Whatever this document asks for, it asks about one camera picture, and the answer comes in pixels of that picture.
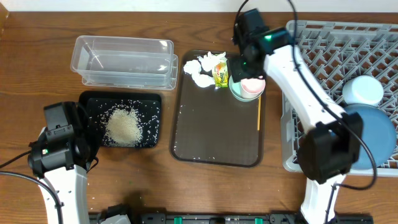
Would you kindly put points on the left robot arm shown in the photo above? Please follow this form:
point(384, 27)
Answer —
point(60, 159)

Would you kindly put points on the crumpled white tissue top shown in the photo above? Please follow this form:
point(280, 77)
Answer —
point(209, 61)

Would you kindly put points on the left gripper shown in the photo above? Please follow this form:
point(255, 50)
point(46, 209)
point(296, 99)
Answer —
point(88, 134)

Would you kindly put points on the white light-blue small bowl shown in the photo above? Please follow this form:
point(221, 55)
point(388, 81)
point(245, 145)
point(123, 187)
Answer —
point(363, 89)

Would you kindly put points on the wooden chopstick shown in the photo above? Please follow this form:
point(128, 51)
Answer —
point(259, 113)

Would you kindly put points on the pile of rice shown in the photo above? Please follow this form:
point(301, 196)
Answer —
point(128, 123)

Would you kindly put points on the dark brown serving tray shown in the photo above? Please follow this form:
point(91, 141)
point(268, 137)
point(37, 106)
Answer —
point(212, 127)

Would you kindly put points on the grey dishwasher rack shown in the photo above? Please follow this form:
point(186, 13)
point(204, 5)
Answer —
point(335, 53)

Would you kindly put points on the dark blue plate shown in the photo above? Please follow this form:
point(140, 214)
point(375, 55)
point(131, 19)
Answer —
point(378, 131)

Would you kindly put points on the green bowl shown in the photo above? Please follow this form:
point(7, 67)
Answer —
point(240, 94)

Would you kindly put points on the black waste tray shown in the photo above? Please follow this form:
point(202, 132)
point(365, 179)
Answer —
point(87, 99)

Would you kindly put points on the crumpled white tissue left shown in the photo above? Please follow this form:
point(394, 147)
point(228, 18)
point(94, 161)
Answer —
point(193, 68)

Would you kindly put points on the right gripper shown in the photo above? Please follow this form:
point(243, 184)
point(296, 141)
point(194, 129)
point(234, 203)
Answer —
point(234, 66)

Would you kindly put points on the yellow green snack wrapper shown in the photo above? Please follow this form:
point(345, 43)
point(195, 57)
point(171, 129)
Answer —
point(220, 74)

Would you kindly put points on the pink cup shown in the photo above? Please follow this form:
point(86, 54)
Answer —
point(251, 88)

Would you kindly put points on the crumpled white tissue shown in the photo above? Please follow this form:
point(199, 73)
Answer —
point(193, 68)
point(209, 61)

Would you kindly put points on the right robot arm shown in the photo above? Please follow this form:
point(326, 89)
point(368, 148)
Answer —
point(331, 143)

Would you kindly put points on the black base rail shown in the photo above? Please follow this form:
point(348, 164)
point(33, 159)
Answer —
point(123, 214)

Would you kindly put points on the clear plastic bin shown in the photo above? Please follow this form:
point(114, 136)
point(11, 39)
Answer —
point(125, 62)

